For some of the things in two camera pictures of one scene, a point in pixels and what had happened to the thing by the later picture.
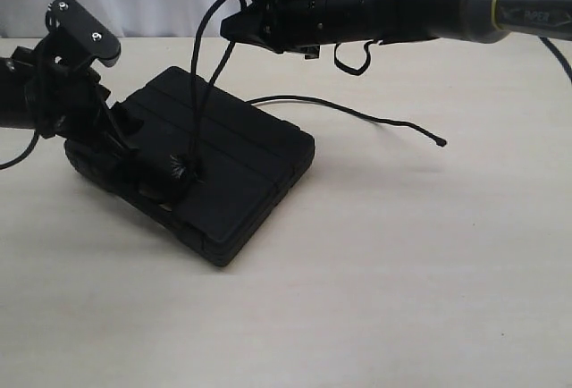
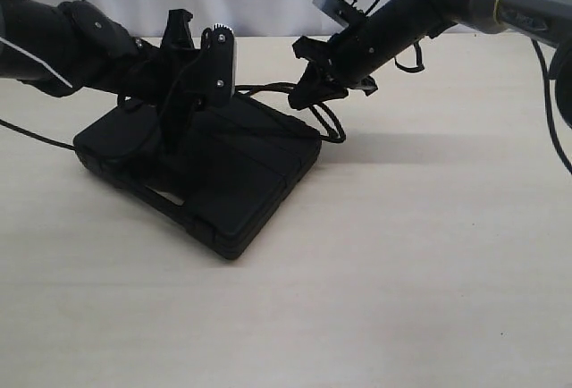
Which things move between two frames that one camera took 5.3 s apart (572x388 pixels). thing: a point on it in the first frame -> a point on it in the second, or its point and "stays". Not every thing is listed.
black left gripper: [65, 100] -> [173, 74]
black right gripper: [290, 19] -> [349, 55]
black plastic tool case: [211, 162] stays
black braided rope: [183, 167] -> [248, 88]
